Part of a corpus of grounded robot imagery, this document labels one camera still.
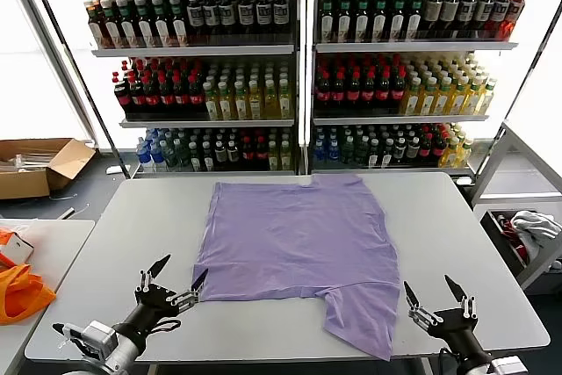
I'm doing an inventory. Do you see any cola bottle red cap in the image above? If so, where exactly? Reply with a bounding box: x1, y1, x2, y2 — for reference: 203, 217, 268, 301
129, 75, 146, 113
159, 74, 176, 113
315, 70, 332, 108
391, 70, 407, 108
112, 70, 129, 115
346, 70, 362, 108
376, 70, 392, 108
174, 74, 190, 112
361, 70, 377, 108
144, 75, 161, 113
188, 74, 205, 112
331, 70, 347, 108

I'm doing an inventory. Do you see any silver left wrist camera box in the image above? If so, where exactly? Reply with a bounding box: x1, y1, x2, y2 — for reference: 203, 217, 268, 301
51, 321, 119, 363

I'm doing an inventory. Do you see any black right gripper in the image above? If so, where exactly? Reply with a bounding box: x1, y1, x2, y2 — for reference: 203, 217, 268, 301
402, 274, 491, 367

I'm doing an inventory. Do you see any red tea bottle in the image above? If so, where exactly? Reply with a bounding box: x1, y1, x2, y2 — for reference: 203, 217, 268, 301
504, 0, 528, 40
87, 0, 104, 49

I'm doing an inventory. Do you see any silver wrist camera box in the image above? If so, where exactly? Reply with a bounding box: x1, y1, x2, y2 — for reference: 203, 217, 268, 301
489, 356, 528, 375
51, 321, 119, 363

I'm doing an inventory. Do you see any grey metal cart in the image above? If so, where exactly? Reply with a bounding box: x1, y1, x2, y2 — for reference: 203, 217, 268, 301
472, 122, 562, 292

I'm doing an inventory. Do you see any purple printed t-shirt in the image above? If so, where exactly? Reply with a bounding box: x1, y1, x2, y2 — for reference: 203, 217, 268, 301
191, 173, 401, 362

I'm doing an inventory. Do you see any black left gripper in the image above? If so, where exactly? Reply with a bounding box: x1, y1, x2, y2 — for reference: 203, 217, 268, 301
114, 253, 210, 352

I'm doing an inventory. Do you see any dark bottle beige label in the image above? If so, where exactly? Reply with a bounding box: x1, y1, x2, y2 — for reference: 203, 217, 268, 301
423, 0, 442, 34
440, 0, 459, 34

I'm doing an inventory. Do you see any orange cloth bag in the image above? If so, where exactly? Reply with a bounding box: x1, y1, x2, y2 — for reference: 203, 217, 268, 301
0, 263, 57, 327

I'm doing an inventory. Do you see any dark bottle white label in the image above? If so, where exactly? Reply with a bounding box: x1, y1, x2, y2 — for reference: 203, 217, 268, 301
475, 0, 494, 33
458, 0, 477, 33
490, 0, 508, 34
255, 0, 273, 36
203, 0, 221, 38
272, 0, 291, 36
218, 0, 236, 38
238, 0, 256, 36
187, 0, 206, 38

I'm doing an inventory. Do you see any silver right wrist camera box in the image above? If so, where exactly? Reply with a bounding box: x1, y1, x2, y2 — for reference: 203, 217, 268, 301
489, 356, 528, 375

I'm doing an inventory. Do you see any red garment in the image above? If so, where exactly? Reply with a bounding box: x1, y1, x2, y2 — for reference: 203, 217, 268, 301
498, 213, 528, 264

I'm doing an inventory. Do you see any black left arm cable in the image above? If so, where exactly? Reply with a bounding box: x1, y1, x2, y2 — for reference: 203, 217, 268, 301
147, 318, 182, 337

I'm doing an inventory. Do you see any open brown cardboard box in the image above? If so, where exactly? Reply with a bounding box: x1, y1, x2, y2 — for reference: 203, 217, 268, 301
0, 137, 97, 200

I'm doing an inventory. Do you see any grey metal shelving unit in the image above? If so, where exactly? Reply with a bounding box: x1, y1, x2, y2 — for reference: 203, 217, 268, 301
59, 0, 304, 179
306, 0, 552, 177

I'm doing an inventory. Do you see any black storage bin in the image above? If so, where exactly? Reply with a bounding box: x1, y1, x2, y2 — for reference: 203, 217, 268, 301
486, 209, 562, 275

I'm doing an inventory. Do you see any dark tea bottle green label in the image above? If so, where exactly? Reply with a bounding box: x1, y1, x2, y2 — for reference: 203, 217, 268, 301
319, 0, 337, 42
117, 0, 135, 48
336, 0, 354, 42
389, 0, 407, 42
353, 0, 371, 42
133, 0, 153, 48
371, 0, 389, 42
406, 0, 423, 41
169, 0, 188, 47
151, 0, 170, 47
100, 0, 119, 49

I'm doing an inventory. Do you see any small white orange-edged box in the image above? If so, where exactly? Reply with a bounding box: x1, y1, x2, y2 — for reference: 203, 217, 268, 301
0, 232, 35, 266

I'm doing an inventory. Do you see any bundle of white tubes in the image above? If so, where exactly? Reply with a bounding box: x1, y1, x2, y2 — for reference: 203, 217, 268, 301
11, 153, 59, 172

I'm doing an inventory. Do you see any white grey garment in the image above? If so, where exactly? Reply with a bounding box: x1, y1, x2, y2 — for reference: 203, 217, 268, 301
511, 210, 562, 264

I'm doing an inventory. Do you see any yellow juice bottle green label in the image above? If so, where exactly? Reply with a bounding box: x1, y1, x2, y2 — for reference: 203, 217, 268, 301
248, 80, 263, 120
278, 79, 293, 119
233, 81, 249, 120
480, 78, 498, 115
450, 76, 469, 116
263, 79, 279, 120
204, 82, 220, 120
465, 76, 483, 115
436, 76, 453, 116
404, 77, 422, 116
218, 82, 234, 120
420, 77, 438, 116

